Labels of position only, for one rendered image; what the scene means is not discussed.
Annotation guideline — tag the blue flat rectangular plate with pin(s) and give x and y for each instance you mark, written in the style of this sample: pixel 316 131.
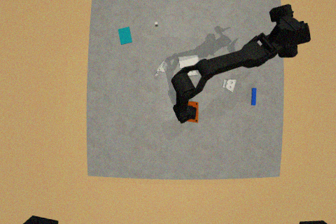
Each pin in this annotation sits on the blue flat rectangular plate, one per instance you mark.
pixel 253 103

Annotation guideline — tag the teal rectangular plate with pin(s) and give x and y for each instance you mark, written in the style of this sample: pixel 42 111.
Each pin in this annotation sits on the teal rectangular plate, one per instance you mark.
pixel 125 35

